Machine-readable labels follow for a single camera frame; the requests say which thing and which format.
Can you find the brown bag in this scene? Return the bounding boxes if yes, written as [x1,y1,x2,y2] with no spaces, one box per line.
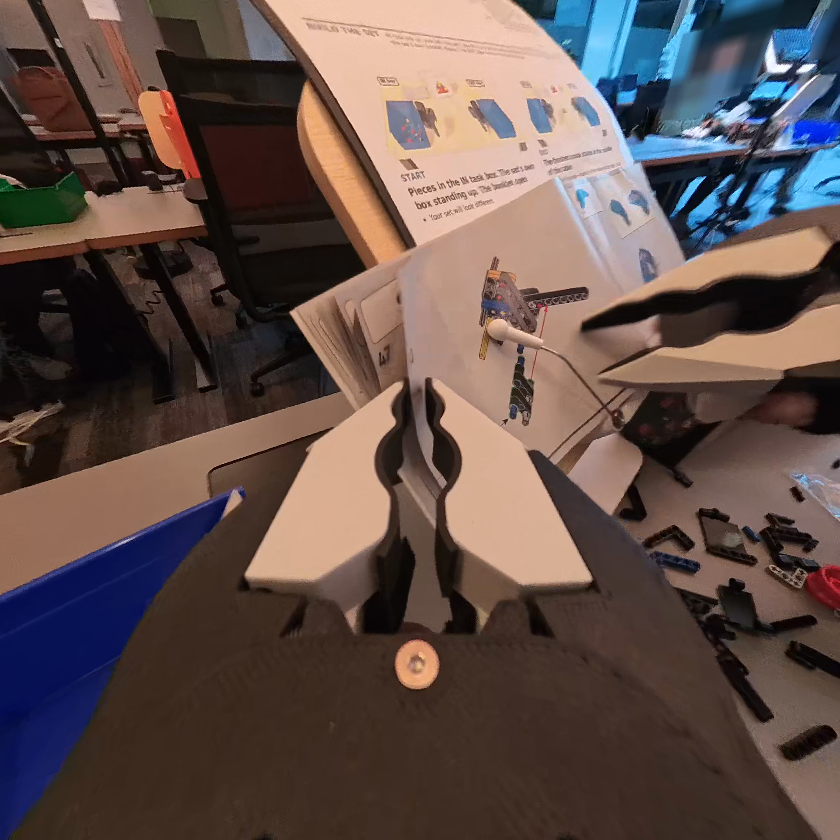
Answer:
[10,66,93,132]

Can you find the black three-hole connector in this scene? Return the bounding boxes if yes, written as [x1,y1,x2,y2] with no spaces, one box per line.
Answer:
[699,613,749,677]

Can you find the grey desk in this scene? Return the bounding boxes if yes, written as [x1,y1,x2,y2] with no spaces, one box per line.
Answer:
[0,392,840,840]

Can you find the cluttered background table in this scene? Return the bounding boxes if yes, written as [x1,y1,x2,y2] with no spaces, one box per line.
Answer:
[626,128,840,175]

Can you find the instruction booklet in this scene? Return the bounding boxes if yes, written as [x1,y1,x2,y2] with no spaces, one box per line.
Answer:
[252,0,689,506]

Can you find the green storage bin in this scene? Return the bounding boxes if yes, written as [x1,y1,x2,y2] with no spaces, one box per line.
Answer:
[0,172,89,229]

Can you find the blue storage bin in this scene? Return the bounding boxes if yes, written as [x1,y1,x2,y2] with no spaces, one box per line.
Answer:
[0,486,247,840]

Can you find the black five-hole beam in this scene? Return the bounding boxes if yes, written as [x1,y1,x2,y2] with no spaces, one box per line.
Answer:
[779,725,839,762]

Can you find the black office chair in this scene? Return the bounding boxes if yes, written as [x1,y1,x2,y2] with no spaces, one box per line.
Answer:
[156,51,368,396]

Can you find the person's right hand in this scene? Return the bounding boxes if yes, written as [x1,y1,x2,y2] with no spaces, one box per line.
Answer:
[748,394,818,429]

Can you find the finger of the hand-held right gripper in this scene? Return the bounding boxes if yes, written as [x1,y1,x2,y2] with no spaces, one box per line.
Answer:
[597,304,840,395]
[581,226,836,332]

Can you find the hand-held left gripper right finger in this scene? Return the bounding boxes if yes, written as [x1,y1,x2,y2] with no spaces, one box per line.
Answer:
[427,378,594,632]

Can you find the clear plastic bag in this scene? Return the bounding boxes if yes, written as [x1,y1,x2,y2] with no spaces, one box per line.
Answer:
[791,469,840,519]

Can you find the orange chair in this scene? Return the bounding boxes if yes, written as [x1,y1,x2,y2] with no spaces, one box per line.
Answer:
[136,87,202,181]

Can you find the black tripod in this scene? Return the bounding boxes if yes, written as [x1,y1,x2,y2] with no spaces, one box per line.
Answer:
[682,62,815,253]

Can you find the red wheel rim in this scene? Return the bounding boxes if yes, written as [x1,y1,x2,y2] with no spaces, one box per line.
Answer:
[806,566,840,610]

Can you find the black square panel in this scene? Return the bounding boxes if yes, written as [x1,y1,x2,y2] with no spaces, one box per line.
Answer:
[697,508,759,567]
[715,579,775,634]

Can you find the white book stand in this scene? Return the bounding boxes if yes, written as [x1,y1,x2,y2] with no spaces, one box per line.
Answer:
[295,79,645,519]

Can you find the black flat plate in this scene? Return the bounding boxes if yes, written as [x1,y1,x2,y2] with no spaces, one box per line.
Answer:
[731,676,775,723]

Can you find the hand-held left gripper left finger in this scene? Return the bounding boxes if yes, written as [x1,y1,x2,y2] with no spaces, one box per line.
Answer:
[244,381,417,634]

